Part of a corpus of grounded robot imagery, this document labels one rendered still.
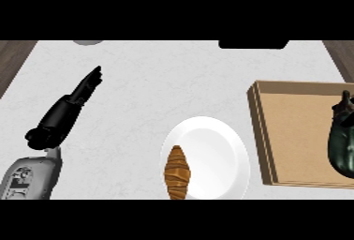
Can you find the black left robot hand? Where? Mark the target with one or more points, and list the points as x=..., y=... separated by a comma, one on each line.
x=59, y=118

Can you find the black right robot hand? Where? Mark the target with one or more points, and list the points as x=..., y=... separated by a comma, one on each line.
x=348, y=120

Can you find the dark green eggplant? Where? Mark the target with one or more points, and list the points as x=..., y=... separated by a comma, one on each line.
x=341, y=150

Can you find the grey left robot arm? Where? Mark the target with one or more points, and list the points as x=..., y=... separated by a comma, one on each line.
x=32, y=175

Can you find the cardboard box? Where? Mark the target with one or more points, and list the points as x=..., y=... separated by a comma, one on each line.
x=299, y=137

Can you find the white plate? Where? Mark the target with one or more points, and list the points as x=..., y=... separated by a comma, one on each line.
x=214, y=150

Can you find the grey round object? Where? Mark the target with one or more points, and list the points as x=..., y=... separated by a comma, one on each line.
x=87, y=42

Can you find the brown croissant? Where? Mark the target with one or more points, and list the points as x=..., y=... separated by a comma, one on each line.
x=177, y=173

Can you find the black flat object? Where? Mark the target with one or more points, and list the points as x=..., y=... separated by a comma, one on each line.
x=254, y=44

